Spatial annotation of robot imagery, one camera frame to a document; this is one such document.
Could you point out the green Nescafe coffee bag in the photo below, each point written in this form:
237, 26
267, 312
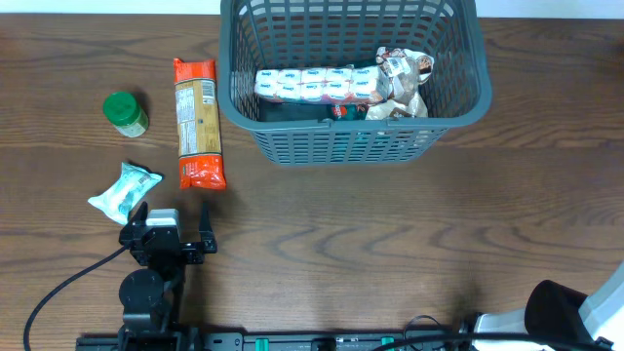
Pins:
348, 112

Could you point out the grey plastic basket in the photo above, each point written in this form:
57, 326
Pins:
261, 34

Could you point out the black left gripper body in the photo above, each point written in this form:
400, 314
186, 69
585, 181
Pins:
190, 254

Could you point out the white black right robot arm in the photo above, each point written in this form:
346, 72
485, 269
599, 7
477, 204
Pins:
554, 310

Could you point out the orange spaghetti packet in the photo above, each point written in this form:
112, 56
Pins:
200, 161

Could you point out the green lidded jar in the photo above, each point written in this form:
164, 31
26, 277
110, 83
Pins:
124, 112

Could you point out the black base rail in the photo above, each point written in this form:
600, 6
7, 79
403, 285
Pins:
236, 341

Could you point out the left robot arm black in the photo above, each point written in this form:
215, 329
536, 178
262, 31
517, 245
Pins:
151, 296

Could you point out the multipack of small cartons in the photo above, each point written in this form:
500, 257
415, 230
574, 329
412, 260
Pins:
323, 85

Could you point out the beige brown snack bag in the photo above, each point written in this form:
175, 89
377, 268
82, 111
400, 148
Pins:
406, 71

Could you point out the mint green snack packet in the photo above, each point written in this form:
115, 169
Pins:
122, 196

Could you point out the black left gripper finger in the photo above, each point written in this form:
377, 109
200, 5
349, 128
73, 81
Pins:
140, 215
205, 227

